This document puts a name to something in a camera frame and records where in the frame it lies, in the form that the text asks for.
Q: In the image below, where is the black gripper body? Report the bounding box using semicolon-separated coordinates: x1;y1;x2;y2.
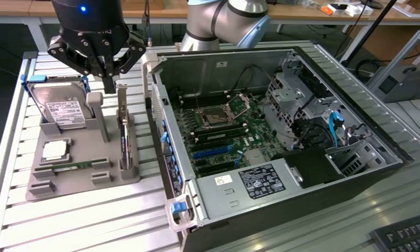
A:
51;0;132;57

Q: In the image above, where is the graphics card with black fan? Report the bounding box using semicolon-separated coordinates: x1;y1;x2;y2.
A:
116;83;136;170

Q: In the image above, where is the blue disk caddy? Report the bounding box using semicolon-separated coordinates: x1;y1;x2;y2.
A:
20;74;91;124

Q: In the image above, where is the silver hard disk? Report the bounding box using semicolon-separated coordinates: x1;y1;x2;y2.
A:
30;82;94;131

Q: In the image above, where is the wooden desk with white legs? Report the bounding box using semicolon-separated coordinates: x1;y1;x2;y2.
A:
0;0;190;52
269;0;420;64

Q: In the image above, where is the thin metal locking lever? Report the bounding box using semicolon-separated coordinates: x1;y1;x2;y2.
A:
193;88;203;111

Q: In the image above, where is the CPU socket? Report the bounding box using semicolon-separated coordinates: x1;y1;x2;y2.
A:
195;106;233;129

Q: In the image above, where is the grey parts rack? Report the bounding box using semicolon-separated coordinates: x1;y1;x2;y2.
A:
24;91;142;202

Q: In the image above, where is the silver CPU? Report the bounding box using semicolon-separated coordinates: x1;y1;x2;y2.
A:
42;141;71;160

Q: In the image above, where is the metal socket cover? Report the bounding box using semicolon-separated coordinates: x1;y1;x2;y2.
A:
223;93;255;119

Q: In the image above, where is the green RAM stick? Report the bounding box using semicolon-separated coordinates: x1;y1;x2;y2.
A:
195;128;249;144
52;161;94;173

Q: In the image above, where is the black expansion slot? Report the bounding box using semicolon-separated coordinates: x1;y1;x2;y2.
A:
198;160;239;172
191;143;233;153
199;167;241;177

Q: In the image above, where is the blue expansion slot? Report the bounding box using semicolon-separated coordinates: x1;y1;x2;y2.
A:
193;149;233;158

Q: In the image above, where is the green motherboard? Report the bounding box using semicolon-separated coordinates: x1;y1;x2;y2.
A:
171;91;291;179

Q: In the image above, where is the silver chipset heatsink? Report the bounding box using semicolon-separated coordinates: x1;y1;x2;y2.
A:
245;150;269;165

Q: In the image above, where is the silver disk bay cage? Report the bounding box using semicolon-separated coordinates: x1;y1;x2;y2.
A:
266;52;341;148

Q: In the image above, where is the orange and black device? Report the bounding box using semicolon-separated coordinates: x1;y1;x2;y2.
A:
321;4;347;16

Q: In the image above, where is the grey power supply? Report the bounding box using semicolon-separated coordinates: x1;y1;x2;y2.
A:
195;160;305;220

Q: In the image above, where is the white box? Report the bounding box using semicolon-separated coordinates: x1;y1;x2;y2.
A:
343;3;374;17

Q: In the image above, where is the black plastic cover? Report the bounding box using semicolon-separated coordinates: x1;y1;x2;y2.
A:
271;146;346;190

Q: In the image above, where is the black tripod pole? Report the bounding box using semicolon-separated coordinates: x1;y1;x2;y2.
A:
339;0;399;64

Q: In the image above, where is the black open PC case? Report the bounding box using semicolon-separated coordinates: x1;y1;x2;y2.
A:
142;46;415;252

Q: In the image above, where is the silver disk bay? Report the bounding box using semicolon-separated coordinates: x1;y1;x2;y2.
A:
327;139;406;177

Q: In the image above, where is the grey equipment box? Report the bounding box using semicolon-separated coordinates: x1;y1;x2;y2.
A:
367;65;420;103

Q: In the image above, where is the white paper sheet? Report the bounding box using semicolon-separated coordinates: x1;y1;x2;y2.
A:
391;4;420;18

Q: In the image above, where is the black keyboard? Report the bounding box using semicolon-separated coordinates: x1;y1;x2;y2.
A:
370;211;420;252

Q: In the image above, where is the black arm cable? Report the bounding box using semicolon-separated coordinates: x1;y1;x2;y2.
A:
143;0;152;48

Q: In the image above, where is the blue wire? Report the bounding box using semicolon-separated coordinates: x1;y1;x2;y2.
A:
330;110;347;148

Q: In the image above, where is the aluminium profile frame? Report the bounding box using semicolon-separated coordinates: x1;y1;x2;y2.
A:
385;29;420;87

